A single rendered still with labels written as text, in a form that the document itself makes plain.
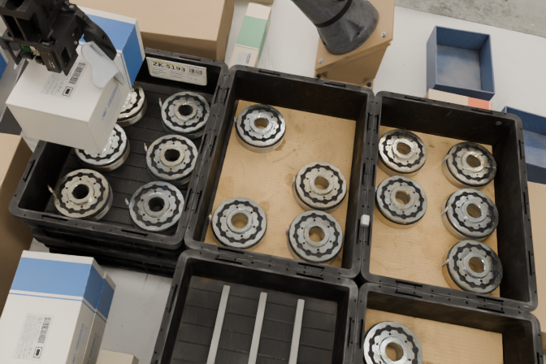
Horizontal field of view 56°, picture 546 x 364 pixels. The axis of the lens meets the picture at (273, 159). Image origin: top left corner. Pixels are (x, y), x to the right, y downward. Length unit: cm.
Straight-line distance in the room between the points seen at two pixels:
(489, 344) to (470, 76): 73
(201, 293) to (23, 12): 55
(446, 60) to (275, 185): 67
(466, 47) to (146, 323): 108
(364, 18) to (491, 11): 162
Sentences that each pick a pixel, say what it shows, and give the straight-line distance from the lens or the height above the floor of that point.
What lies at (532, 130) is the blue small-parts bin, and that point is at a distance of 145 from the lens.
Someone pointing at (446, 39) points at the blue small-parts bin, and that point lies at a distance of 151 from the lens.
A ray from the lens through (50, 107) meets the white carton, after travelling 78.
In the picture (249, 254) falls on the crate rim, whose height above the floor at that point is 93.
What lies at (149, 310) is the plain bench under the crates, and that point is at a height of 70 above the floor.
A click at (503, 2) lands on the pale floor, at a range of 289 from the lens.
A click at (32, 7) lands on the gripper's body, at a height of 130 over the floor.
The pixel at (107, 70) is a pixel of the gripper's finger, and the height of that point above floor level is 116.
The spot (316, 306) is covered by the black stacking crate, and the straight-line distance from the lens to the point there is 96.
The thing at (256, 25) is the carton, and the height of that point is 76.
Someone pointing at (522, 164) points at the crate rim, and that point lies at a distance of 109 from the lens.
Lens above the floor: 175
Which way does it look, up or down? 61 degrees down
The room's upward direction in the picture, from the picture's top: 9 degrees clockwise
